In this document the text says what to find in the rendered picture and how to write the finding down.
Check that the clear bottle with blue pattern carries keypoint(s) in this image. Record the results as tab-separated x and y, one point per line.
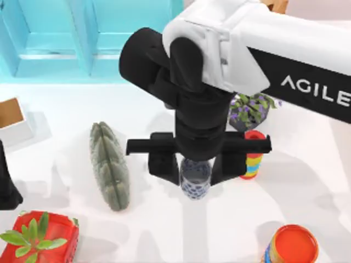
195	180

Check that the grey-green bread loaf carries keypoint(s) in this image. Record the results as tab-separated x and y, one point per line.
109	164

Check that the white box with brown inside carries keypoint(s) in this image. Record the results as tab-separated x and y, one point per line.
13	123

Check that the orange-lidded can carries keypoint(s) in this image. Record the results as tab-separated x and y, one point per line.
294	243

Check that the stack of coloured rings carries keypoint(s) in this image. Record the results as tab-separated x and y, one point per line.
253	167

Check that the grey pot with purple flowers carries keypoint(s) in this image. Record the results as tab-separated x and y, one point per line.
246	112

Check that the red pot with green plant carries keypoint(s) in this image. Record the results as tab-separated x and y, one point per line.
52	235

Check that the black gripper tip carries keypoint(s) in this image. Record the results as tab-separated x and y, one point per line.
6	186

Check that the wooden furniture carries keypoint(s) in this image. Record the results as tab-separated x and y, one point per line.
277	5

